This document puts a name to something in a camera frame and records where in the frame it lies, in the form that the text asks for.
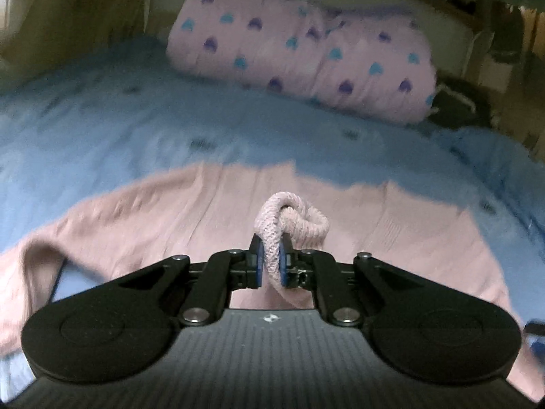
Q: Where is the pink knit sweater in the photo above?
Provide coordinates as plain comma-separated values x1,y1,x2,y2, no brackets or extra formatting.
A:
0,164,545,398

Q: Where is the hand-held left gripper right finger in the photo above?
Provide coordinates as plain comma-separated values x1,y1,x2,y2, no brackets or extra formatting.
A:
275,238,431,327

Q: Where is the pink heart-print quilt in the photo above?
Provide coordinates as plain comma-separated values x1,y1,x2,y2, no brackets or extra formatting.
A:
166,0,437,127

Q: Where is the black bag with white cord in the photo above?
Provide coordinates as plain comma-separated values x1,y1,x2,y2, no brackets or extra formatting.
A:
428,79,495,131

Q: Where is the blue dandelion-print bed sheet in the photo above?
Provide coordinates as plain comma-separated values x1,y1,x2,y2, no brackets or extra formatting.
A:
0,36,545,397

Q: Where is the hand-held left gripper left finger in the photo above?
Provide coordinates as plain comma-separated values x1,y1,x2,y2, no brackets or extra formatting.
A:
106,234,267,327

